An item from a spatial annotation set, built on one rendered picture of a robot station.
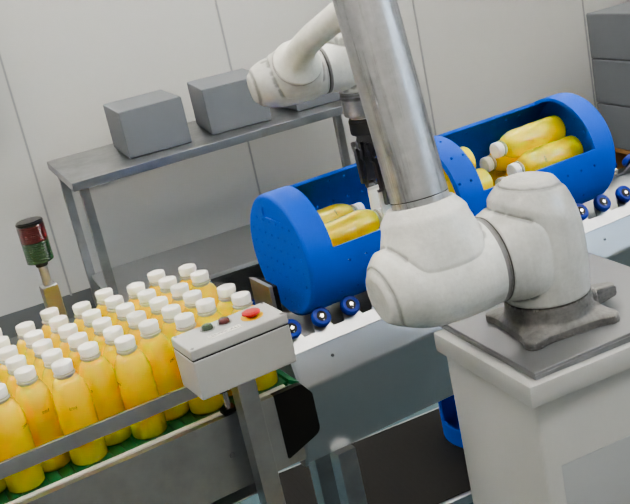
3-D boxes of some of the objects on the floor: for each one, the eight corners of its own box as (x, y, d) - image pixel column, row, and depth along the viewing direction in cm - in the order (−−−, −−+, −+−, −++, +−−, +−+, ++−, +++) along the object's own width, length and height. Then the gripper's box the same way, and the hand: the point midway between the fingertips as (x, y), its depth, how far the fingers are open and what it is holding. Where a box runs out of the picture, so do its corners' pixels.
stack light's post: (173, 664, 274) (58, 283, 240) (159, 671, 272) (41, 289, 239) (168, 656, 278) (54, 279, 244) (154, 663, 276) (37, 285, 242)
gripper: (399, 113, 220) (418, 217, 227) (359, 108, 234) (378, 206, 242) (369, 122, 217) (390, 228, 224) (331, 117, 231) (351, 216, 239)
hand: (381, 202), depth 232 cm, fingers closed on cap, 4 cm apart
